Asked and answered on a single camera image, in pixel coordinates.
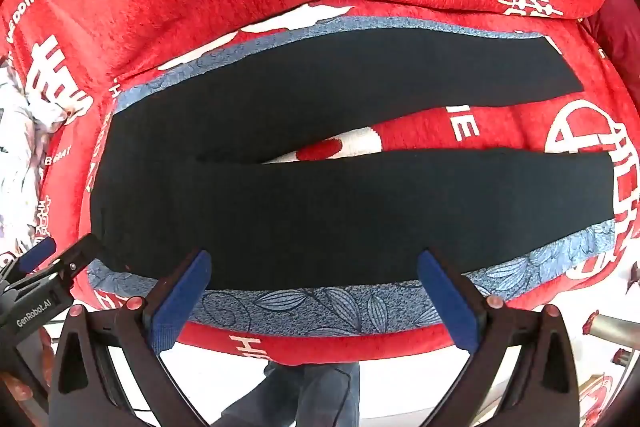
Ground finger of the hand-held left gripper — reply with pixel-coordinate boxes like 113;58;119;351
14;233;117;294
0;236;57;284

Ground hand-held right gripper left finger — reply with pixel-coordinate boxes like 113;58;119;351
49;249;217;427

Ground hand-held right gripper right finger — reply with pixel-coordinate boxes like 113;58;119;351
416;249;584;427

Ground black pants with blue floral stripes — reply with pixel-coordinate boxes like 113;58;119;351
87;20;619;339

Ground person's left hand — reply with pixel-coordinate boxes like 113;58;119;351
7;378;35;404

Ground white floral cloth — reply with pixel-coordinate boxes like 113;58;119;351
0;63;68;266

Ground person's legs in jeans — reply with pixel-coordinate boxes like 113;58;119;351
216;360;362;427

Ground grey metal tube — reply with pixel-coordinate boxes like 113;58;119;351
582;312;640;345

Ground dark red cloth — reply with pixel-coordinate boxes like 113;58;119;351
582;0;640;78

